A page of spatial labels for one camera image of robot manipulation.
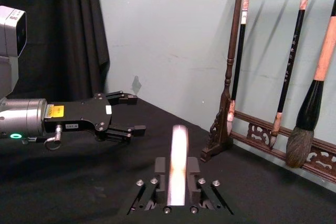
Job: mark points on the large brush grey bristles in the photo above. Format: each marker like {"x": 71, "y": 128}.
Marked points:
{"x": 308, "y": 108}

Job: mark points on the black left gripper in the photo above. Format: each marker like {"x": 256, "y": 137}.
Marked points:
{"x": 81, "y": 116}

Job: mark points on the black table cloth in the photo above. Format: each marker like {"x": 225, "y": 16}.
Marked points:
{"x": 78, "y": 182}

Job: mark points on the dark carved wooden brush rack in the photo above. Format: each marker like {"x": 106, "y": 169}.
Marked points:
{"x": 231, "y": 58}

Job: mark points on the black curtain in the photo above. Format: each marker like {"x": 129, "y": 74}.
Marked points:
{"x": 52, "y": 24}

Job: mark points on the thin black brush pale ferrule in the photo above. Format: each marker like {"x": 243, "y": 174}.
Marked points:
{"x": 291, "y": 58}

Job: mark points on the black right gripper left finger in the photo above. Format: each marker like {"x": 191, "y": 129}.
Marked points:
{"x": 160, "y": 171}

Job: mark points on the thin black brush white label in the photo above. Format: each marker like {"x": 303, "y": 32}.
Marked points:
{"x": 240, "y": 51}

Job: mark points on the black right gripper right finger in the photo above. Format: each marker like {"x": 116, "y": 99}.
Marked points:
{"x": 193, "y": 171}

